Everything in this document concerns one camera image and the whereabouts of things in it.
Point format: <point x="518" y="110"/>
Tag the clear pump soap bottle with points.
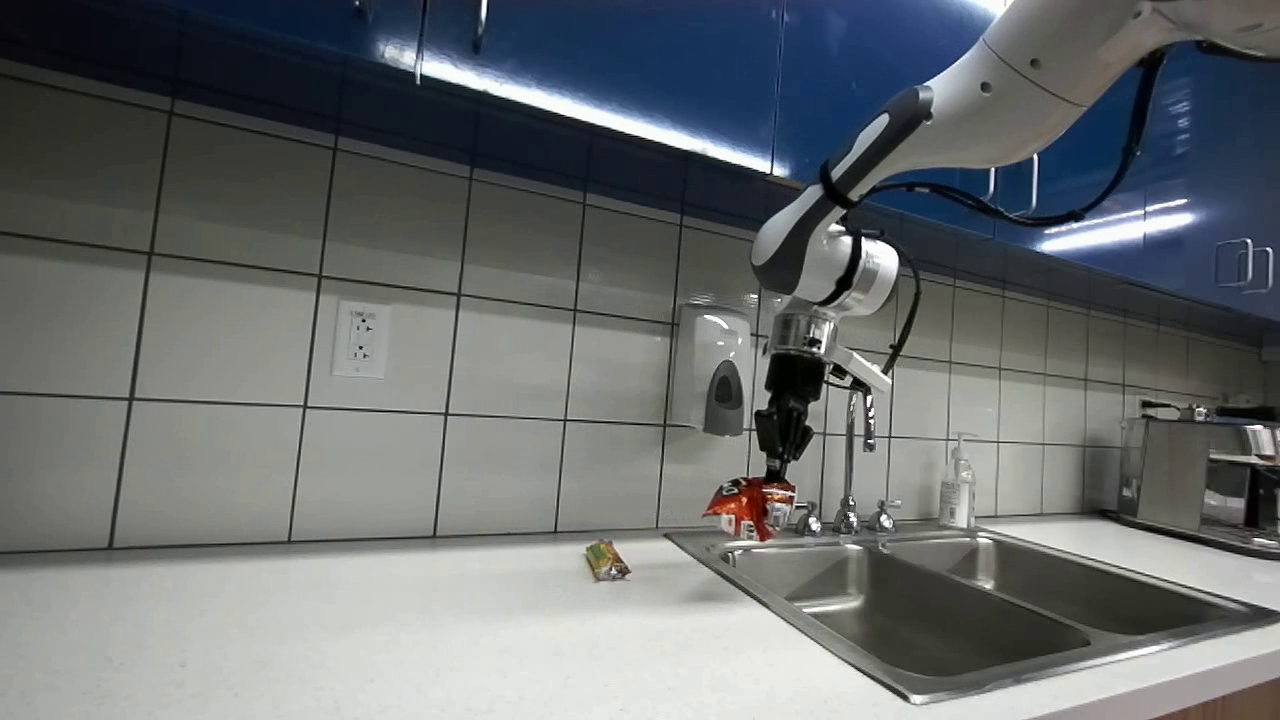
<point x="956" y="498"/>

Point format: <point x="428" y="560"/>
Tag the small orange yellow snack packet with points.
<point x="607" y="560"/>

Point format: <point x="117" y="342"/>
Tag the wooden base cabinet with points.
<point x="1235" y="704"/>

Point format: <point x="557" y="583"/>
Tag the blue glossy wall cabinets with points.
<point x="603" y="67"/>

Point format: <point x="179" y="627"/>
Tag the white wall soap dispenser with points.
<point x="704" y="361"/>

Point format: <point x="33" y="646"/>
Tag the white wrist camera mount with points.
<point x="863" y="372"/>

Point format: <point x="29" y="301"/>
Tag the white wall power outlet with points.
<point x="361" y="342"/>

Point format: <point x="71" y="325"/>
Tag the stainless steel double sink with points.
<point x="963" y="627"/>

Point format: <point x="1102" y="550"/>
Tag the stainless steel countertop appliance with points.
<point x="1175" y="475"/>

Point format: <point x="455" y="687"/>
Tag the red chip packet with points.
<point x="747" y="507"/>

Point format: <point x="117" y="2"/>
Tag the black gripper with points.
<point x="791" y="395"/>

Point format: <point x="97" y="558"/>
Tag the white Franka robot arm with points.
<point x="1042" y="82"/>

